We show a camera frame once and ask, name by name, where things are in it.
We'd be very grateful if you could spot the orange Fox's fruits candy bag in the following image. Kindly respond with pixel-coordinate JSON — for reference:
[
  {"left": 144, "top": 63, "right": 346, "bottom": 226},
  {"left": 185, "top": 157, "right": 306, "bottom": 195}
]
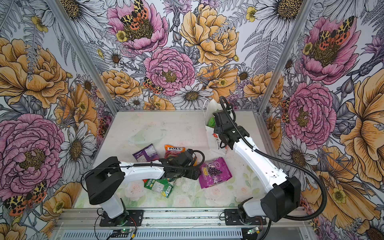
[{"left": 165, "top": 145, "right": 186, "bottom": 158}]

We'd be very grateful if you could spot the white paper gift bag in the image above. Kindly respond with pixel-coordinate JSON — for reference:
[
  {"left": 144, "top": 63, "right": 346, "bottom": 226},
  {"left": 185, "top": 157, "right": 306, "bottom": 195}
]
[{"left": 202, "top": 98, "right": 230, "bottom": 156}]

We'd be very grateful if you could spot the green Lay's chips bag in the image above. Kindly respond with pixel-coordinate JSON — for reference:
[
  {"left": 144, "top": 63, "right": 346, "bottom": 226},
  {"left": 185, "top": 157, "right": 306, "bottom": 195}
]
[{"left": 207, "top": 117, "right": 216, "bottom": 128}]

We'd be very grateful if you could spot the purple Fox's berries candy bag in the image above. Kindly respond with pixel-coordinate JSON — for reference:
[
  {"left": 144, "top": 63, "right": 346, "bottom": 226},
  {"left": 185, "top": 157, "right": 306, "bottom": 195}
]
[{"left": 133, "top": 144, "right": 160, "bottom": 163}]

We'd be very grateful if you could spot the magenta chocolate snack bag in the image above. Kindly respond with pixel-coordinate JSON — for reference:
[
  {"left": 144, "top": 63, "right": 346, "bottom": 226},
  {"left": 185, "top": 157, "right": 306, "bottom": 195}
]
[{"left": 199, "top": 157, "right": 233, "bottom": 189}]

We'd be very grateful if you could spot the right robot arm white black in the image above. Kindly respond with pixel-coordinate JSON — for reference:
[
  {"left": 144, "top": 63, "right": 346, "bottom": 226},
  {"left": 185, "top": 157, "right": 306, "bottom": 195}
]
[{"left": 213, "top": 110, "right": 301, "bottom": 222}]

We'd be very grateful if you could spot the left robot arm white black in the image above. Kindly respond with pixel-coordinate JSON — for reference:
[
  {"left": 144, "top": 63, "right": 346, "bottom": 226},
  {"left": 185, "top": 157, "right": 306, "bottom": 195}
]
[{"left": 81, "top": 149, "right": 205, "bottom": 220}]

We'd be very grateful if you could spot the green candy bag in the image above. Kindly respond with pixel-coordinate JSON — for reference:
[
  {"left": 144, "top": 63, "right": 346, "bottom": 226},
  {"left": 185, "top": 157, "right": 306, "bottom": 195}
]
[{"left": 144, "top": 179, "right": 174, "bottom": 198}]

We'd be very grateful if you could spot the green circuit board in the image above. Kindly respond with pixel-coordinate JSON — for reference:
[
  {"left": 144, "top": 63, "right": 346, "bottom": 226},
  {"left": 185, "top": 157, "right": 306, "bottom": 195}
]
[{"left": 111, "top": 229, "right": 135, "bottom": 239}]

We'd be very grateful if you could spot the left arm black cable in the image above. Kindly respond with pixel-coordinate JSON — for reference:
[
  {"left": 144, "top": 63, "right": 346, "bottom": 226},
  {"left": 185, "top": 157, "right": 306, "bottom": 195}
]
[{"left": 80, "top": 149, "right": 206, "bottom": 193}]

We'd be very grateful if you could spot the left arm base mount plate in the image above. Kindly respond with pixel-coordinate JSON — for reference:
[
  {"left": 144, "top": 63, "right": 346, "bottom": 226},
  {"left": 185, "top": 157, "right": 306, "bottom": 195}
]
[{"left": 100, "top": 210, "right": 144, "bottom": 227}]

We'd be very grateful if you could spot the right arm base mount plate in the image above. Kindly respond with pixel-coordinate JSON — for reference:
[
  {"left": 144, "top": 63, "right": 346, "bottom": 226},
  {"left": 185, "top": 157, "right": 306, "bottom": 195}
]
[{"left": 224, "top": 209, "right": 267, "bottom": 226}]

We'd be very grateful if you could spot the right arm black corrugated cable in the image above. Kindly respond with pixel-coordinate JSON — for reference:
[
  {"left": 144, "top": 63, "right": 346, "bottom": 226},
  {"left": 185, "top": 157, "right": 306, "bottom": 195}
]
[{"left": 218, "top": 95, "right": 328, "bottom": 222}]

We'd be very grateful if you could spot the aluminium front rail frame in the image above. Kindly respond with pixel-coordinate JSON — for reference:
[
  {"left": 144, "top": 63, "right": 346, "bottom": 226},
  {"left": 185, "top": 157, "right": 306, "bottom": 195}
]
[{"left": 51, "top": 207, "right": 317, "bottom": 240}]

